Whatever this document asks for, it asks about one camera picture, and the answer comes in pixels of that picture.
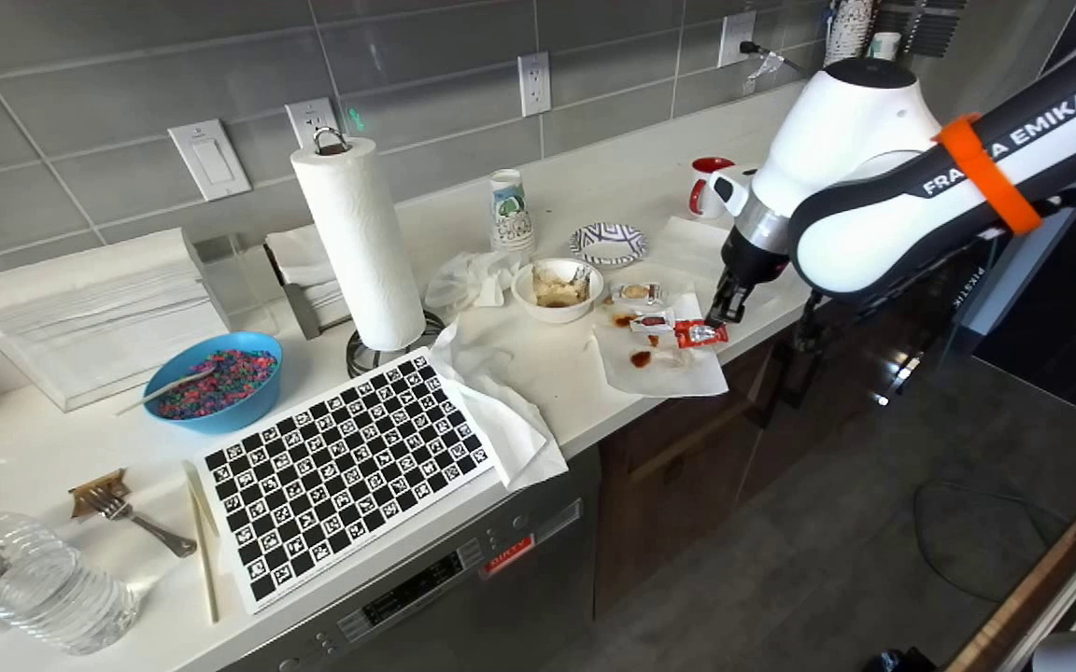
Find stainless steel dishwasher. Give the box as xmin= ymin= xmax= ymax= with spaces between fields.
xmin=222 ymin=443 xmax=604 ymax=672

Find brown food leftovers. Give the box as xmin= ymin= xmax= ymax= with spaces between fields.
xmin=531 ymin=269 xmax=593 ymax=311

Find white light switch plate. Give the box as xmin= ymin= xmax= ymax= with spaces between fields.
xmin=166 ymin=116 xmax=254 ymax=205

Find metal napkin dispenser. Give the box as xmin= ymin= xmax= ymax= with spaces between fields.
xmin=263 ymin=219 xmax=356 ymax=344

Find wooden chopstick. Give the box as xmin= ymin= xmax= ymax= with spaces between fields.
xmin=182 ymin=460 xmax=226 ymax=626

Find metal fork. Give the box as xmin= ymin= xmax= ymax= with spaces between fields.
xmin=99 ymin=491 xmax=203 ymax=559

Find white yellow sauce sachet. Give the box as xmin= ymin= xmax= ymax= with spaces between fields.
xmin=614 ymin=277 xmax=664 ymax=305

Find red white mug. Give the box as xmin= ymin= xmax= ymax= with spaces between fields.
xmin=684 ymin=153 xmax=740 ymax=219

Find red tomato sauce sachet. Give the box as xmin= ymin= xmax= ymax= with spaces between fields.
xmin=668 ymin=318 xmax=735 ymax=353

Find blue bowl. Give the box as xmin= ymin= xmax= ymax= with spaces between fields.
xmin=140 ymin=327 xmax=289 ymax=438

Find black plug with cable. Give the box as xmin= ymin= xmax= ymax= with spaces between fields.
xmin=735 ymin=38 xmax=815 ymax=78

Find white paper towel roll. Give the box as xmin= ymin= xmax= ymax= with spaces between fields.
xmin=289 ymin=133 xmax=429 ymax=353

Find white bowl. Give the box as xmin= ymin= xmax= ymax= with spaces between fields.
xmin=508 ymin=255 xmax=609 ymax=327

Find white wall outlet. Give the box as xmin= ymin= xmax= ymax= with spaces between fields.
xmin=714 ymin=7 xmax=761 ymax=69
xmin=513 ymin=47 xmax=556 ymax=118
xmin=282 ymin=94 xmax=344 ymax=153

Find paper cup stack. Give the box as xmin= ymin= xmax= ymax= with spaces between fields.
xmin=867 ymin=26 xmax=908 ymax=68
xmin=822 ymin=0 xmax=877 ymax=68

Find small bottle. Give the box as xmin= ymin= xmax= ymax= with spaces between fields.
xmin=485 ymin=163 xmax=538 ymax=256

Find folded white napkin stack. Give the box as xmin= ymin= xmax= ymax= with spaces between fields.
xmin=0 ymin=225 xmax=232 ymax=419

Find wooden table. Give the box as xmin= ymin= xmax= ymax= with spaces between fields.
xmin=944 ymin=491 xmax=1076 ymax=672

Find patterned small dish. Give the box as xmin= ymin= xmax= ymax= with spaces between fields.
xmin=567 ymin=219 xmax=650 ymax=272

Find grey robot stand column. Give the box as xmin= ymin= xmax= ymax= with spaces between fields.
xmin=949 ymin=201 xmax=1076 ymax=367

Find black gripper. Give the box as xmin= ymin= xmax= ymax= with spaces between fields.
xmin=709 ymin=240 xmax=781 ymax=327

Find metal paper towel holder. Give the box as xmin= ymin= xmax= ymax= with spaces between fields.
xmin=312 ymin=123 xmax=450 ymax=382

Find stained white paper sheet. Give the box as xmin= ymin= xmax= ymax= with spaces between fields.
xmin=589 ymin=288 xmax=731 ymax=403

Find wooden trash cabinet door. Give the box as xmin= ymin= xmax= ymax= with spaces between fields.
xmin=589 ymin=347 xmax=786 ymax=617

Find multicoloured candy pieces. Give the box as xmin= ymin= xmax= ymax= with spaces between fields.
xmin=162 ymin=347 xmax=282 ymax=423

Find black white checkerboard board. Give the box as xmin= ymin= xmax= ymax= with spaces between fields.
xmin=196 ymin=351 xmax=497 ymax=617

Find white plastic spoon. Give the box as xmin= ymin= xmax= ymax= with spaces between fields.
xmin=112 ymin=358 xmax=242 ymax=414

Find brown food scrap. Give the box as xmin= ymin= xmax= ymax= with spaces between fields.
xmin=64 ymin=468 xmax=136 ymax=524

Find white cloth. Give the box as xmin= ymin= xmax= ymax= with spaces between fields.
xmin=429 ymin=302 xmax=573 ymax=491

